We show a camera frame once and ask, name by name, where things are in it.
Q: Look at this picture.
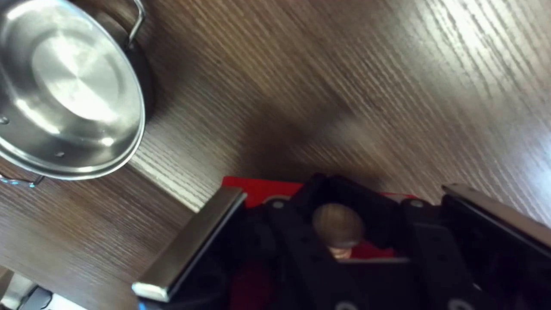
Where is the small steel pot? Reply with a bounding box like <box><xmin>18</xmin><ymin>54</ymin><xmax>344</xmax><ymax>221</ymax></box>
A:
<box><xmin>0</xmin><ymin>0</ymin><xmax>149</xmax><ymax>192</ymax></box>

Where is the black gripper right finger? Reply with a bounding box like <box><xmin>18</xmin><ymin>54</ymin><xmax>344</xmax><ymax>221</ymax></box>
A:
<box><xmin>342</xmin><ymin>178</ymin><xmax>551</xmax><ymax>310</ymax></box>

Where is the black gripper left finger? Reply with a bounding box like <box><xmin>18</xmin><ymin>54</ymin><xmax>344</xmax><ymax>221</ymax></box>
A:
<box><xmin>132</xmin><ymin>174</ymin><xmax>346</xmax><ymax>310</ymax></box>

